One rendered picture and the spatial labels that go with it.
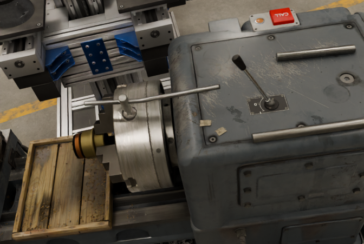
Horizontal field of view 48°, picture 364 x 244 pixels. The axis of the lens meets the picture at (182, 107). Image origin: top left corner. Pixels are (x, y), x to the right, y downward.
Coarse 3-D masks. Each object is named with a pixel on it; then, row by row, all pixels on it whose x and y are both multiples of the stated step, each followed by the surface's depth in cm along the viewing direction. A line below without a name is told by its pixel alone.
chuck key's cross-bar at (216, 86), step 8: (200, 88) 95; (208, 88) 94; (216, 88) 94; (152, 96) 99; (160, 96) 98; (168, 96) 97; (176, 96) 97; (88, 104) 100; (96, 104) 100; (104, 104) 100
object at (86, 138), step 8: (80, 136) 119; (88, 136) 117; (96, 136) 118; (104, 136) 122; (80, 144) 117; (88, 144) 116; (96, 144) 117; (104, 144) 117; (80, 152) 117; (88, 152) 117
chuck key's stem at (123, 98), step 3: (120, 96) 98; (123, 96) 98; (126, 96) 98; (120, 99) 98; (123, 99) 98; (126, 99) 98; (120, 102) 98; (123, 102) 98; (126, 102) 99; (123, 105) 100; (126, 105) 100; (129, 105) 101; (123, 108) 101; (126, 108) 101; (129, 108) 102; (126, 111) 103; (129, 111) 103; (129, 114) 105
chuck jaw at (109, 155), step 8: (112, 144) 116; (96, 152) 115; (104, 152) 115; (112, 152) 115; (104, 160) 113; (112, 160) 113; (112, 168) 111; (112, 176) 110; (120, 176) 110; (128, 184) 111
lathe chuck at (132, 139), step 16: (128, 96) 109; (144, 96) 108; (144, 112) 105; (128, 128) 104; (144, 128) 104; (128, 144) 104; (144, 144) 104; (128, 160) 105; (144, 160) 105; (128, 176) 107; (144, 176) 108
